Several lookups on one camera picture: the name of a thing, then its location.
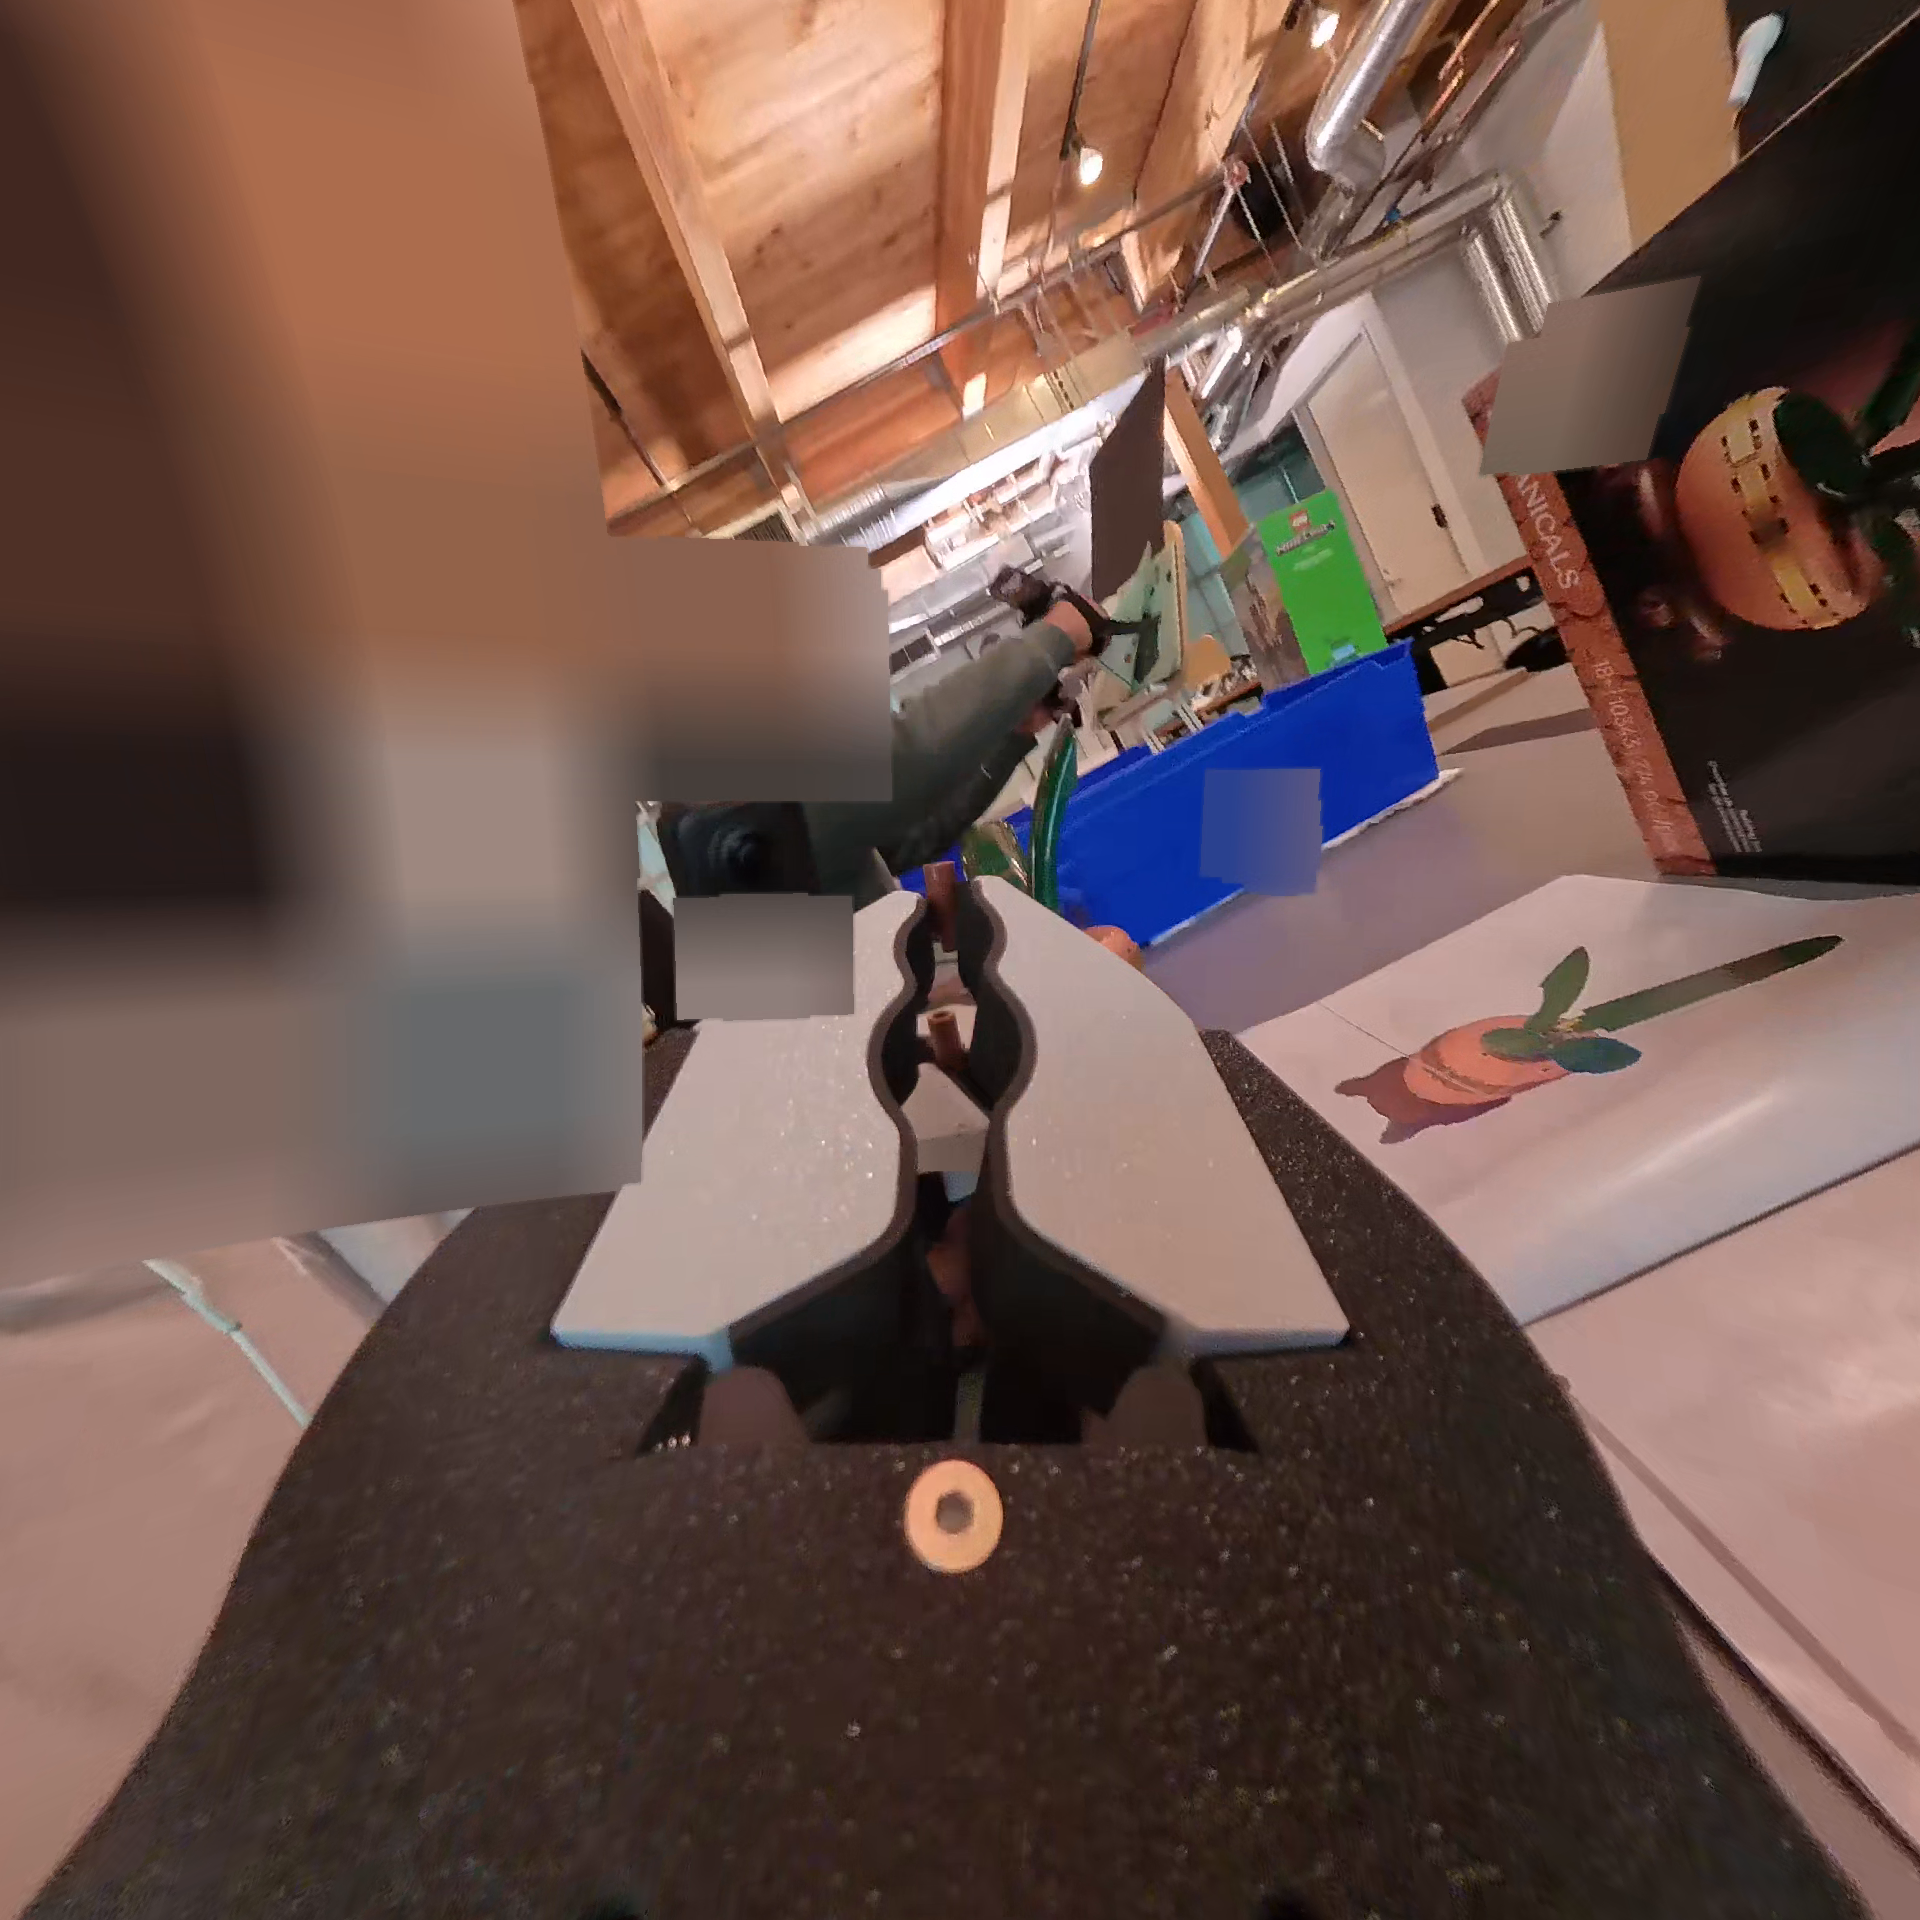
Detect open instruction booklet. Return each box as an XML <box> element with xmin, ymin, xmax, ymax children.
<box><xmin>1238</xmin><ymin>873</ymin><xmax>1920</xmax><ymax>1855</ymax></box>

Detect brown toy stem piece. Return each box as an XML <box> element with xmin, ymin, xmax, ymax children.
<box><xmin>920</xmin><ymin>859</ymin><xmax>977</xmax><ymax>1087</ymax></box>

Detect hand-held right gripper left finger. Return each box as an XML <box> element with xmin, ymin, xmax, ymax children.
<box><xmin>551</xmin><ymin>891</ymin><xmax>923</xmax><ymax>1360</ymax></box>

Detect wooden table black legs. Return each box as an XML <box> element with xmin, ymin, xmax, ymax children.
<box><xmin>1388</xmin><ymin>559</ymin><xmax>1568</xmax><ymax>676</ymax></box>

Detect green toy set box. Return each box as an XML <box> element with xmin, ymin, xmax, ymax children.
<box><xmin>1224</xmin><ymin>487</ymin><xmax>1393</xmax><ymax>692</ymax></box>

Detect silver air duct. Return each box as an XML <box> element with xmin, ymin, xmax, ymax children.
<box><xmin>1185</xmin><ymin>0</ymin><xmax>1555</xmax><ymax>408</ymax></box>

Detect white hoodie drawstring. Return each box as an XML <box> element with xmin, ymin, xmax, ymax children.
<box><xmin>142</xmin><ymin>1258</ymin><xmax>310</xmax><ymax>1433</ymax></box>

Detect black wall panel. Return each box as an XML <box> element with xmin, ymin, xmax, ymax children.
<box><xmin>1726</xmin><ymin>0</ymin><xmax>1920</xmax><ymax>160</ymax></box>

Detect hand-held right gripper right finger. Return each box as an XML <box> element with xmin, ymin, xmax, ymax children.
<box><xmin>968</xmin><ymin>879</ymin><xmax>1355</xmax><ymax>1354</ymax></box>

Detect toy brick flower pot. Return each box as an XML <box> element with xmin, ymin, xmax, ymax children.
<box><xmin>960</xmin><ymin>719</ymin><xmax>1155</xmax><ymax>976</ymax></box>

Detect dark orchid toy set box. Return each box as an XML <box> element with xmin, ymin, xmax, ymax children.
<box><xmin>1463</xmin><ymin>60</ymin><xmax>1920</xmax><ymax>889</ymax></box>

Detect blue plastic bin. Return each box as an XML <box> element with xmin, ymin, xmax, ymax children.
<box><xmin>1014</xmin><ymin>643</ymin><xmax>1446</xmax><ymax>952</ymax></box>

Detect white paper sheet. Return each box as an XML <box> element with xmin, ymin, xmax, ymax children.
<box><xmin>1316</xmin><ymin>765</ymin><xmax>1462</xmax><ymax>848</ymax></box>

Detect black hanging panel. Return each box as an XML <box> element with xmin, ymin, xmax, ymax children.
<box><xmin>1089</xmin><ymin>369</ymin><xmax>1172</xmax><ymax>607</ymax></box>

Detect grey desk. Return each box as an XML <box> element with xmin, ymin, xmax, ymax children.
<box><xmin>884</xmin><ymin>660</ymin><xmax>1920</xmax><ymax>1920</ymax></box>

